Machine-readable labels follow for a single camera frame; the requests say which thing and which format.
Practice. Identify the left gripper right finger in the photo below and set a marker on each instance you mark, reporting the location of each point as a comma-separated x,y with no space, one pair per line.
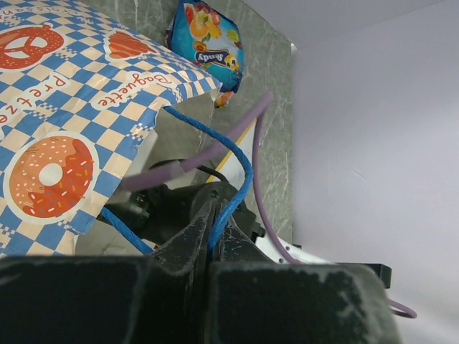
253,299

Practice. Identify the blue fruit candy bag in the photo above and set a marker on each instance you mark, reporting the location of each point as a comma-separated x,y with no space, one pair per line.
211,41

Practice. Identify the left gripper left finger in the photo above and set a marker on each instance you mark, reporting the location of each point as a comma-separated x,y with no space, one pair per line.
155,298

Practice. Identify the blue checkered paper bag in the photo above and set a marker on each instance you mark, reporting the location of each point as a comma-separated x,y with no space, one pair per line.
79,94

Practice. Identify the small whiteboard yellow frame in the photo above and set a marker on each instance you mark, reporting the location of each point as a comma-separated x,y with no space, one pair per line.
229,166

